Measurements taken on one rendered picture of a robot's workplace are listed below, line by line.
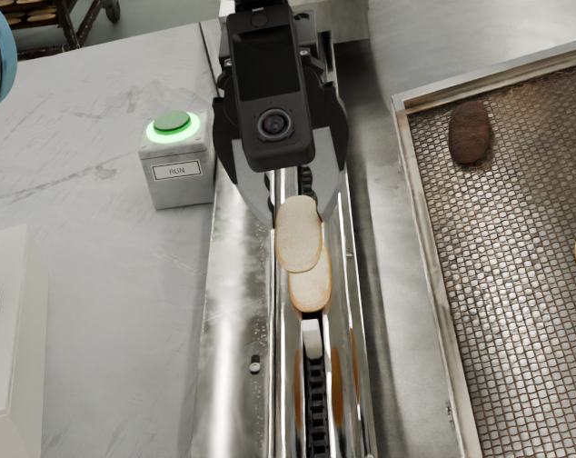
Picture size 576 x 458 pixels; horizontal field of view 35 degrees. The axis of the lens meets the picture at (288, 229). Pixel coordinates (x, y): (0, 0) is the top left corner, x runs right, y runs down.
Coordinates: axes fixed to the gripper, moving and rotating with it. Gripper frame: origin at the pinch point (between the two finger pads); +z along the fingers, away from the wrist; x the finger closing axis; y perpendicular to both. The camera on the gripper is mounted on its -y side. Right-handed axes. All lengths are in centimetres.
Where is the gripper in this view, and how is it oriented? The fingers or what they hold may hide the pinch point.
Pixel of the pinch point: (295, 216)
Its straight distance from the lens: 72.2
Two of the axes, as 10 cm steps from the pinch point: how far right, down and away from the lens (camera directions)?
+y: -0.1, -6.0, 8.0
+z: 1.5, 7.9, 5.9
